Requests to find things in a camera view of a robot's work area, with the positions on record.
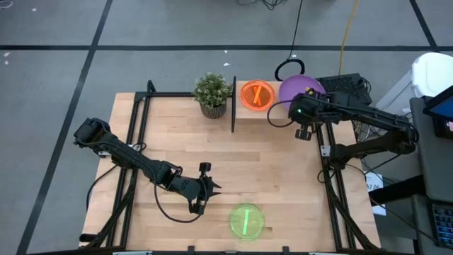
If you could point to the orange transparent plate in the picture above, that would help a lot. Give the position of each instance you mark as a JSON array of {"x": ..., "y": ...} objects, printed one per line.
[{"x": 247, "y": 95}]

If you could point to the wooden shelf with black frame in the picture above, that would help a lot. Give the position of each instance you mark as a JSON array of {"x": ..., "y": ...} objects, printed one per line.
[{"x": 244, "y": 114}]

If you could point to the white plastic bin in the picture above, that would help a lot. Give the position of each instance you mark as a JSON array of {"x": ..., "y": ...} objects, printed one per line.
[{"x": 433, "y": 74}]

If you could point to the striped plant pot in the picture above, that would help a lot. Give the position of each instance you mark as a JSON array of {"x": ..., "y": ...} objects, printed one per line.
[{"x": 213, "y": 111}]

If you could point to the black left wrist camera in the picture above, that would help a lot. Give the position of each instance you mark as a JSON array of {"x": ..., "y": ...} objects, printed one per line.
[{"x": 205, "y": 167}]

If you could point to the grey equipment cart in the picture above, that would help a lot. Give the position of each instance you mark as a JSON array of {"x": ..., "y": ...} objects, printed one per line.
[{"x": 435, "y": 166}]

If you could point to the black metal table frame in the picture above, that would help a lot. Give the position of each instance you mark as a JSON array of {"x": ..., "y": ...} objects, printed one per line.
[{"x": 166, "y": 94}]

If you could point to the white paper sheet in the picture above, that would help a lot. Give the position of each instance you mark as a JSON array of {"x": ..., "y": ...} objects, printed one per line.
[{"x": 375, "y": 186}]

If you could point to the black tablet screen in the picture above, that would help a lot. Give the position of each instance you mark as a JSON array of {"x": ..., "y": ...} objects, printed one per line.
[{"x": 442, "y": 110}]

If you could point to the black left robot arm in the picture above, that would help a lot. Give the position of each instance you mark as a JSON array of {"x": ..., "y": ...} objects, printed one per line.
[{"x": 120, "y": 156}]

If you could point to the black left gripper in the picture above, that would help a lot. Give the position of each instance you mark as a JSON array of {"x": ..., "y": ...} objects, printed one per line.
[{"x": 191, "y": 187}]

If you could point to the green transparent plate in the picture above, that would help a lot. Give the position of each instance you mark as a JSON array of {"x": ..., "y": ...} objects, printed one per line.
[{"x": 253, "y": 216}]

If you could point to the black mesh computer case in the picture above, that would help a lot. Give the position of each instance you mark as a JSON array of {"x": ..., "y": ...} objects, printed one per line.
[{"x": 343, "y": 85}]

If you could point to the green artificial plant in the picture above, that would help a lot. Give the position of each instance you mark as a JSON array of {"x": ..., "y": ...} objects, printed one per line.
[{"x": 212, "y": 90}]

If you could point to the purple opaque plate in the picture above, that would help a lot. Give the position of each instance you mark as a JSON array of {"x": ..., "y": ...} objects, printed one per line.
[{"x": 297, "y": 86}]

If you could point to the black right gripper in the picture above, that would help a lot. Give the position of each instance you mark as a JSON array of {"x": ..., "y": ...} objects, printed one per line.
[{"x": 304, "y": 110}]

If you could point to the colourful lit keypad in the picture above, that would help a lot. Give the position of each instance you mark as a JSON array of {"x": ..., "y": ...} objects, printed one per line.
[{"x": 444, "y": 225}]

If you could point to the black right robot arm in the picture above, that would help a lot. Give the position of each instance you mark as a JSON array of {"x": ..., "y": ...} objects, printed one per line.
[{"x": 371, "y": 115}]

